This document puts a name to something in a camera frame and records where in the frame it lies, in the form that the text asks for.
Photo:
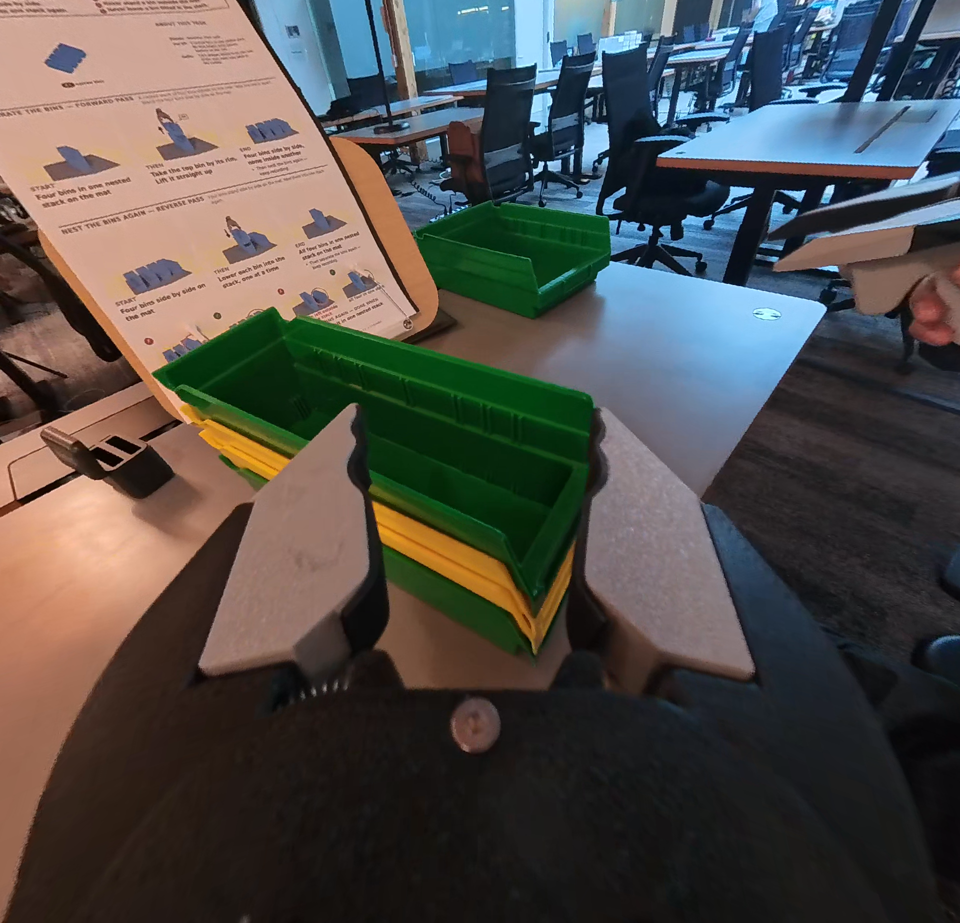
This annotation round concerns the green plastic bin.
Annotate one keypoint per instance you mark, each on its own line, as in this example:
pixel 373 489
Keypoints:
pixel 517 248
pixel 450 443
pixel 562 299
pixel 450 606

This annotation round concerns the black plastic holder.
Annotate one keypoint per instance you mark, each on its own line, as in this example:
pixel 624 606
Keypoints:
pixel 127 465

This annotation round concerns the metal stand base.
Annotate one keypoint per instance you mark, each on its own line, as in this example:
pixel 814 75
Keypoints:
pixel 435 327

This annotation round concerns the yellow plastic bin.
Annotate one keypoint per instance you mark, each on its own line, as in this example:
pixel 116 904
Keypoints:
pixel 450 579
pixel 450 555

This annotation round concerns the printed instruction sheet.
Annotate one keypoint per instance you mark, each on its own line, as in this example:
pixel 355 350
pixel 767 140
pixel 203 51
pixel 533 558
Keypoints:
pixel 187 150

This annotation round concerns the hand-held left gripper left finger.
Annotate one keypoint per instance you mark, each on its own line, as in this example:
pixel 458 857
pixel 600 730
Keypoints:
pixel 300 548

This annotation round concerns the black metal frame post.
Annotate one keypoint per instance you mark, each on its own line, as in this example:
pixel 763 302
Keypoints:
pixel 877 30

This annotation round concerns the white office desk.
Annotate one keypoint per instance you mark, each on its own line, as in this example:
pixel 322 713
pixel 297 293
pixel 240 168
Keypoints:
pixel 810 139

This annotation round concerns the black office chair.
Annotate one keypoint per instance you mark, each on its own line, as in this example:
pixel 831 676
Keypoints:
pixel 637 150
pixel 566 113
pixel 506 128

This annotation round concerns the person's right hand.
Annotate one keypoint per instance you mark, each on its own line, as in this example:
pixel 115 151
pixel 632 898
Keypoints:
pixel 937 315

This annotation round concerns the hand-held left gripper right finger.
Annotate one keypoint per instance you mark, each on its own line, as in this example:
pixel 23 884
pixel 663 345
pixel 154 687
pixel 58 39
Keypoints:
pixel 660 563

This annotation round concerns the wooden top desk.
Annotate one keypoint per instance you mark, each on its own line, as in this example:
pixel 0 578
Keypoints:
pixel 420 124

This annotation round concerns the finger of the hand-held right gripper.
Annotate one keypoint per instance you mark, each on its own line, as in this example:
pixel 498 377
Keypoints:
pixel 855 246
pixel 870 210

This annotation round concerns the black floor stand pole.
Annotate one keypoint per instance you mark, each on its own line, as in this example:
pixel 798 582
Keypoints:
pixel 386 75

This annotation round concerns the instruction sheet on wooden stand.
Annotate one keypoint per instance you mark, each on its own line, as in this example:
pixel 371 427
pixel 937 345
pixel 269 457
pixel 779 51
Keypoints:
pixel 382 203

